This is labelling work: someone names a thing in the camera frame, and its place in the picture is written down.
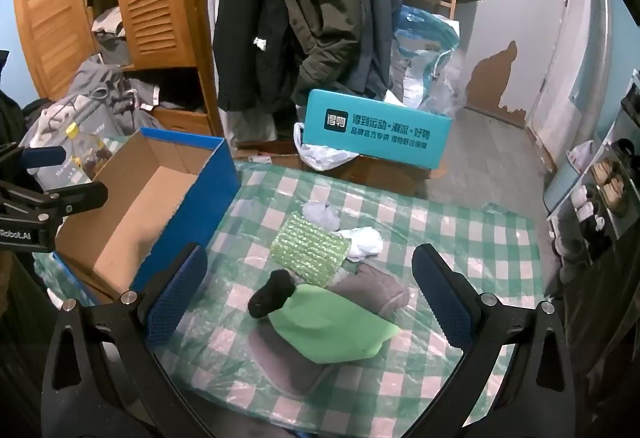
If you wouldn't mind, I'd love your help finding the blue clear plastic bag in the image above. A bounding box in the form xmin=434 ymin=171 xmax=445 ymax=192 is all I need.
xmin=386 ymin=5 xmax=470 ymax=120

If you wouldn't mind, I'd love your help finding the white plastic bag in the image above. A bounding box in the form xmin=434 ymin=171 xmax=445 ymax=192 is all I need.
xmin=292 ymin=121 xmax=359 ymax=172

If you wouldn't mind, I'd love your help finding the teal box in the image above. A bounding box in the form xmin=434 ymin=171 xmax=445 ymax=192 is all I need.
xmin=304 ymin=88 xmax=454 ymax=170

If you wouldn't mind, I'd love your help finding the yellow cap plastic bottle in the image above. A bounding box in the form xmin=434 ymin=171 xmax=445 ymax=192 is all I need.
xmin=64 ymin=123 xmax=117 ymax=182

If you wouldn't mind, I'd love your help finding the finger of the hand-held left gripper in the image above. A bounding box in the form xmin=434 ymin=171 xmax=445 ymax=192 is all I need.
xmin=0 ymin=143 xmax=68 ymax=175
xmin=0 ymin=180 xmax=109 ymax=225

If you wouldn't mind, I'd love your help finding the green knitted cloth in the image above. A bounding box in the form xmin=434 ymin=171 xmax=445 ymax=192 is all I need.
xmin=269 ymin=212 xmax=352 ymax=288

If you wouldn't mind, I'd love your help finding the black sock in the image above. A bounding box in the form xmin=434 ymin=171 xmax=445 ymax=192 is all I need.
xmin=248 ymin=269 xmax=297 ymax=319

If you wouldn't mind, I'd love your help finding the light blue bin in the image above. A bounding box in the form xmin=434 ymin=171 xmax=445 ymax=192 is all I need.
xmin=543 ymin=153 xmax=597 ymax=215

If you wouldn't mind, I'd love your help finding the green checked tablecloth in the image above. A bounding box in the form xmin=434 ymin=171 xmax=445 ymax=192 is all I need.
xmin=32 ymin=135 xmax=548 ymax=436

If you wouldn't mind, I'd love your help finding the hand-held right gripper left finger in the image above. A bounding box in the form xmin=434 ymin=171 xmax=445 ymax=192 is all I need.
xmin=42 ymin=242 xmax=211 ymax=438

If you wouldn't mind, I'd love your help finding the blue cardboard box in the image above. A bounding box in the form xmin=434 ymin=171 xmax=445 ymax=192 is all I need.
xmin=52 ymin=128 xmax=242 ymax=306

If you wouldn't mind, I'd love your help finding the black long coat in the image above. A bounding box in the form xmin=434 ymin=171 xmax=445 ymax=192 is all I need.
xmin=212 ymin=0 xmax=302 ymax=113

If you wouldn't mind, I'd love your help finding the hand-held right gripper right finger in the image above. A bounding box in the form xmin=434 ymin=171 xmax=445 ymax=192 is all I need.
xmin=411 ymin=243 xmax=573 ymax=438

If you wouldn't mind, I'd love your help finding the olive jacket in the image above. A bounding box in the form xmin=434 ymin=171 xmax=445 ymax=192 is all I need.
xmin=287 ymin=0 xmax=365 ymax=105

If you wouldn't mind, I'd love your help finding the metal shoe rack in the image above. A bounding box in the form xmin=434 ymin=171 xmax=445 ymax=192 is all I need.
xmin=544 ymin=70 xmax=640 ymax=286

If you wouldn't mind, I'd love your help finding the white door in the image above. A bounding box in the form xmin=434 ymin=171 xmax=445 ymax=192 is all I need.
xmin=529 ymin=0 xmax=613 ymax=146

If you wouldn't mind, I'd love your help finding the grey fleece cloth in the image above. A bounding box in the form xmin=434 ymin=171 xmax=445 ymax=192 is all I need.
xmin=247 ymin=262 xmax=412 ymax=398

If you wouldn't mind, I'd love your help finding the brown cardboard box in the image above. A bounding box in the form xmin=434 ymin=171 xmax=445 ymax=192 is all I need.
xmin=340 ymin=152 xmax=434 ymax=198

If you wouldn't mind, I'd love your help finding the white cloth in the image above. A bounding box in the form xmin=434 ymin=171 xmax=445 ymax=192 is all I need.
xmin=341 ymin=226 xmax=384 ymax=262

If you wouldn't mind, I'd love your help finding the grey hoodie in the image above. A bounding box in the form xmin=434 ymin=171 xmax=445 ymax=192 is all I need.
xmin=64 ymin=54 xmax=165 ymax=120

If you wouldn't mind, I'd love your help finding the light grey sock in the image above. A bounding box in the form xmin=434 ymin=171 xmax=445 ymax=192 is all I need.
xmin=302 ymin=200 xmax=342 ymax=232

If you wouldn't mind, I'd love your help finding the light green cloth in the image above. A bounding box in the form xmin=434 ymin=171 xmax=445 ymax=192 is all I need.
xmin=267 ymin=284 xmax=402 ymax=365

